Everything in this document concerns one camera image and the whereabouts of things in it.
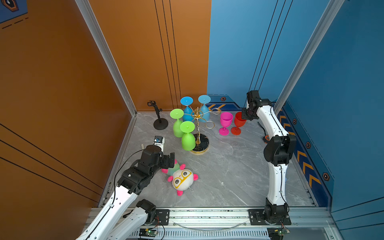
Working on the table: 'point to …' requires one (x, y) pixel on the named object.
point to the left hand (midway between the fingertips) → (166, 151)
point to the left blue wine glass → (188, 114)
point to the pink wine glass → (226, 120)
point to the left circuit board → (148, 232)
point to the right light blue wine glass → (204, 99)
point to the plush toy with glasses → (182, 179)
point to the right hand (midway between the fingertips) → (245, 116)
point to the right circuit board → (277, 233)
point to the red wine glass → (238, 122)
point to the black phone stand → (160, 124)
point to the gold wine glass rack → (202, 141)
